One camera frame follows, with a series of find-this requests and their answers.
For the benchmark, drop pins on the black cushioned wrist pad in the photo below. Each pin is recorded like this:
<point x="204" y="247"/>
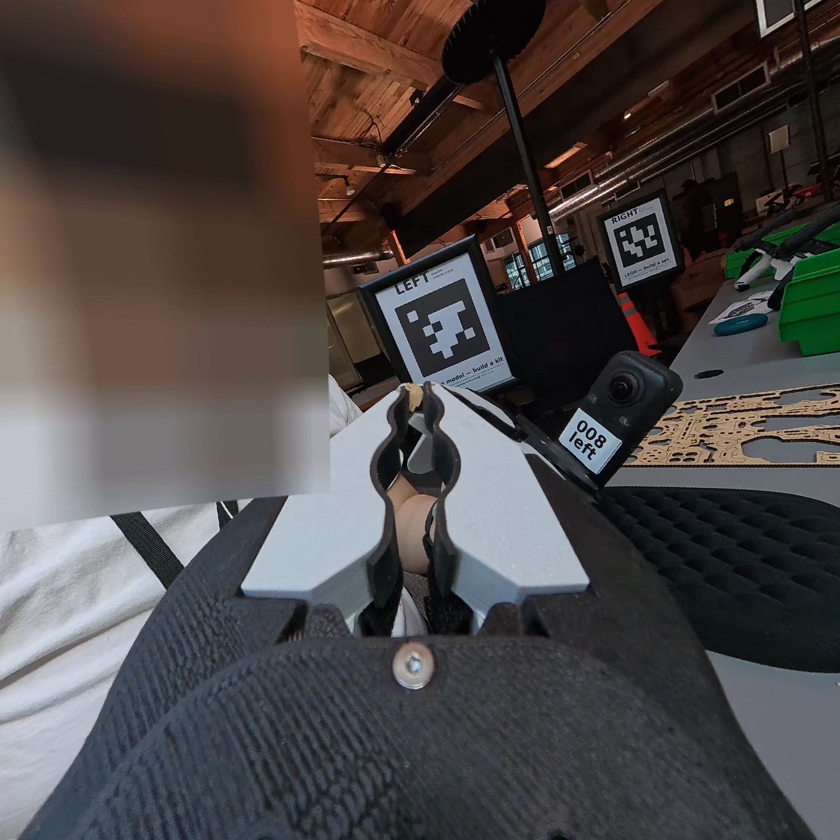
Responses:
<point x="735" y="577"/>

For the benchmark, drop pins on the small wooden model piece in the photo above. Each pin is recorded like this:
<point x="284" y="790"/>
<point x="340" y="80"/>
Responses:
<point x="413" y="396"/>

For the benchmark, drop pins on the black divider panel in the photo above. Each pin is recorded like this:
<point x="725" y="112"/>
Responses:
<point x="571" y="334"/>

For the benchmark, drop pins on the grey desk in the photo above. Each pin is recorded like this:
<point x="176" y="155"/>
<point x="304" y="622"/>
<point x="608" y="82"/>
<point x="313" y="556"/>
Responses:
<point x="741" y="367"/>

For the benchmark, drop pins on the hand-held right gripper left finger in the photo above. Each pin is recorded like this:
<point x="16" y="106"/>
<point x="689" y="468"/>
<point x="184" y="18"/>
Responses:
<point x="328" y="525"/>

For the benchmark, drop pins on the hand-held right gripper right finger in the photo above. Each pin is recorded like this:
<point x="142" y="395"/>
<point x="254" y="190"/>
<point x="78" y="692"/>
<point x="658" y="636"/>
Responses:
<point x="505" y="518"/>

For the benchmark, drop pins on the green bin with tools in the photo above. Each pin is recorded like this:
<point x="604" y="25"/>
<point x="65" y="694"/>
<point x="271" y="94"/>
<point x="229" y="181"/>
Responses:
<point x="741" y="259"/>

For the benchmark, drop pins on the black pole with round disc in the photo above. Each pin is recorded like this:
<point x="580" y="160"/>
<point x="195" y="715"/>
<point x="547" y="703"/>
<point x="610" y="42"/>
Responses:
<point x="525" y="164"/>

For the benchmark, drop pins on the large framed tag sign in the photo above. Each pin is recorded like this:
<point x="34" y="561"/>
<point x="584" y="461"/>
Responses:
<point x="439" y="321"/>

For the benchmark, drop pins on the black and white tool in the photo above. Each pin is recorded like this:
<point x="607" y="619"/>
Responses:
<point x="761" y="266"/>

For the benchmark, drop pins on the person's left hand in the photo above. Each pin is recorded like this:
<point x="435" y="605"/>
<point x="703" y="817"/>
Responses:
<point x="413" y="525"/>

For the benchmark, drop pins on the small framed tag sign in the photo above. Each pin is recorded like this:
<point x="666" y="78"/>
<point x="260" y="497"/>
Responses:
<point x="643" y="239"/>

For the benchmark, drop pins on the orange traffic cone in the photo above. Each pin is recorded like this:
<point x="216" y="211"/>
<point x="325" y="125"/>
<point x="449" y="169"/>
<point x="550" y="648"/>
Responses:
<point x="638" y="328"/>

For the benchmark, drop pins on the laser-cut wooden parts sheet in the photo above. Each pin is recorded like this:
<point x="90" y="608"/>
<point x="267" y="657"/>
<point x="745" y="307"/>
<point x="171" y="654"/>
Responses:
<point x="722" y="426"/>

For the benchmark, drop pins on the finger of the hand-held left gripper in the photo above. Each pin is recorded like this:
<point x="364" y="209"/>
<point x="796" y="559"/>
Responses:
<point x="492" y="420"/>
<point x="420" y="459"/>

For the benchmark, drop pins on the large green bin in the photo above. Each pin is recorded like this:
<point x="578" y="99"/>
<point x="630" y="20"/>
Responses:
<point x="814" y="308"/>

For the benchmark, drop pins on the black desk grommet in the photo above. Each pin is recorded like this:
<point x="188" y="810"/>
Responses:
<point x="709" y="374"/>

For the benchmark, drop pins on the printed leaflet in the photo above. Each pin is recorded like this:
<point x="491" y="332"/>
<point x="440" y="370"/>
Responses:
<point x="745" y="305"/>

